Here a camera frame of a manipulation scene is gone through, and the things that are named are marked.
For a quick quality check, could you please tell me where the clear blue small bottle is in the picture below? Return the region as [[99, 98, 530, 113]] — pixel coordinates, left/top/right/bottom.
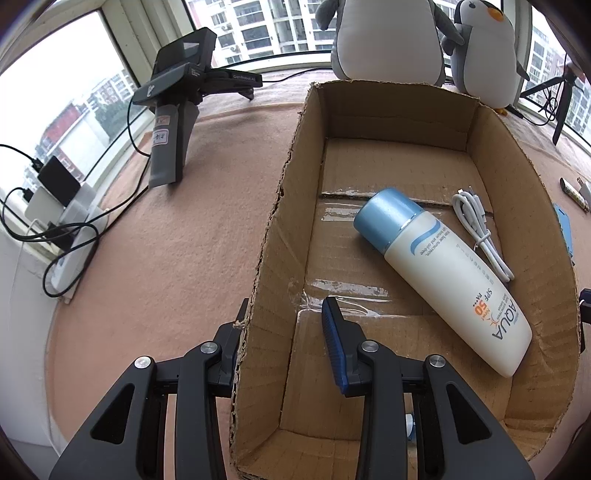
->
[[405, 413, 416, 443]]

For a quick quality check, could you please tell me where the white USB cable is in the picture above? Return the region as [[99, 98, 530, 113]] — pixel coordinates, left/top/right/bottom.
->
[[451, 187, 516, 283]]

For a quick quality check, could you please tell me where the white sunscreen bottle blue cap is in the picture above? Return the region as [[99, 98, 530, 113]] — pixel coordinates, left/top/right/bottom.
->
[[353, 188, 532, 378]]

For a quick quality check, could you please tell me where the brown cardboard box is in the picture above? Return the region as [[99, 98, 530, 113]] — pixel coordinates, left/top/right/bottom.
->
[[230, 81, 590, 479]]

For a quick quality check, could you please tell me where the blue phone stand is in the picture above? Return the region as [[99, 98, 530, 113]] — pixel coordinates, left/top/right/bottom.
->
[[553, 203, 575, 264]]

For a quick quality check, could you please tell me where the patterned lighter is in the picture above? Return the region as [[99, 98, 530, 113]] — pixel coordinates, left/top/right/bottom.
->
[[559, 177, 590, 212]]

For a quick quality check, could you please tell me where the white power strip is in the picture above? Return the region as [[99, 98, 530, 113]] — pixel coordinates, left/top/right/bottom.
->
[[32, 183, 107, 302]]

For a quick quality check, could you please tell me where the black tripod stand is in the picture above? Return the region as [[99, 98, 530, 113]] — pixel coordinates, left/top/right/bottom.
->
[[520, 62, 584, 145]]

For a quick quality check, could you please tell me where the white charger on strip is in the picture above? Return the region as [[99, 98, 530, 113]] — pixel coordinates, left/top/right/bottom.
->
[[24, 186, 64, 227]]

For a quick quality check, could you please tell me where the black power adapter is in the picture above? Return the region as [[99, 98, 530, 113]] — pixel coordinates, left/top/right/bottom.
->
[[37, 156, 81, 207]]

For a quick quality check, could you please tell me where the small penguin plush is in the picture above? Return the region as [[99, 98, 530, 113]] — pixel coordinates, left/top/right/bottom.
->
[[442, 1, 529, 111]]

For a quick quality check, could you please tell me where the checkered cloth on sill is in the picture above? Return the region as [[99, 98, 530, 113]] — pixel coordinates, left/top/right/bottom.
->
[[199, 68, 338, 116]]

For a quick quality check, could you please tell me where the spare black handheld gripper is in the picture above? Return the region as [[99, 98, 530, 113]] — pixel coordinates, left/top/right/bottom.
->
[[132, 27, 263, 188]]

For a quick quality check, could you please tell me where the large penguin plush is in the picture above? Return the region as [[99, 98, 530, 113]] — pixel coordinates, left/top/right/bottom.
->
[[315, 0, 465, 86]]

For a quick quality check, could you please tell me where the white USB wall charger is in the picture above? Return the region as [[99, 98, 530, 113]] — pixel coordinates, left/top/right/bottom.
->
[[577, 177, 591, 204]]

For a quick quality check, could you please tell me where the black cable on sill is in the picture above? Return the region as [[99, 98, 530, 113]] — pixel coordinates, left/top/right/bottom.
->
[[260, 66, 336, 85]]

